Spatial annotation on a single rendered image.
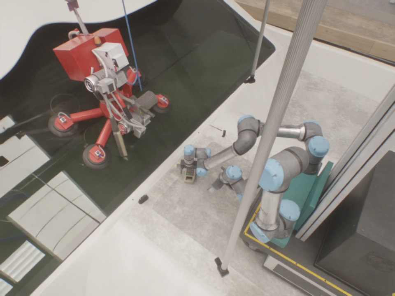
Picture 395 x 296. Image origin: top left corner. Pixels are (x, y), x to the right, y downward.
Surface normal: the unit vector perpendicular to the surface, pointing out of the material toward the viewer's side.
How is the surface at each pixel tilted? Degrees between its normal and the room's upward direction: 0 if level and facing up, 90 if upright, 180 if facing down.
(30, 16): 20
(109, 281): 32
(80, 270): 46
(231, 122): 9
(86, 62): 70
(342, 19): 0
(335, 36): 90
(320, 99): 0
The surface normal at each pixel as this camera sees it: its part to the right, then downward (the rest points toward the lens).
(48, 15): 0.32, -0.43
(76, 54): 0.77, 0.25
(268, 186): -0.84, 0.33
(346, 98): 0.02, -0.61
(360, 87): -0.65, 0.60
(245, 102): 0.69, -0.04
